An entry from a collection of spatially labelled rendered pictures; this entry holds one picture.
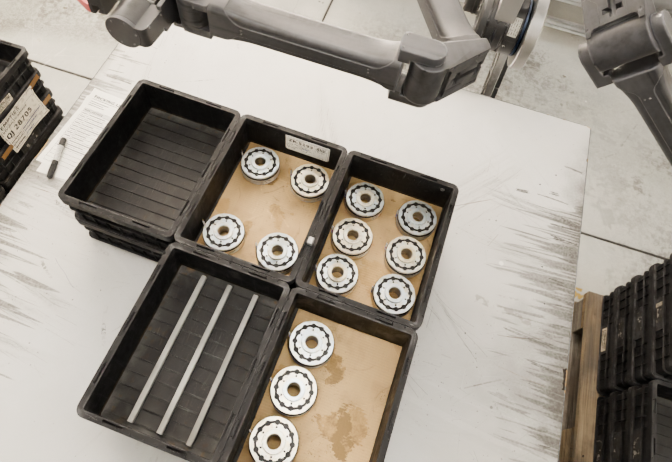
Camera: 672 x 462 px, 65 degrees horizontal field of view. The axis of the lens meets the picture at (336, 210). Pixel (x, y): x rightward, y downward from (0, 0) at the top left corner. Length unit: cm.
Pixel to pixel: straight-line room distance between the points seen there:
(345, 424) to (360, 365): 13
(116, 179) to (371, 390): 84
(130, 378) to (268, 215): 50
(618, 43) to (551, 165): 104
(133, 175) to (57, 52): 165
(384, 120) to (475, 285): 60
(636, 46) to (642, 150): 228
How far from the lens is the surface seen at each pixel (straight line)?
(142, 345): 130
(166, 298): 132
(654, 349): 197
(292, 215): 138
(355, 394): 125
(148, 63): 191
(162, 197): 144
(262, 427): 120
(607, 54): 82
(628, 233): 275
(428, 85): 82
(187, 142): 152
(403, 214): 138
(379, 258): 135
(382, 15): 315
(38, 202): 169
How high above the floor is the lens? 205
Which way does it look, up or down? 62 degrees down
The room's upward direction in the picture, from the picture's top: 10 degrees clockwise
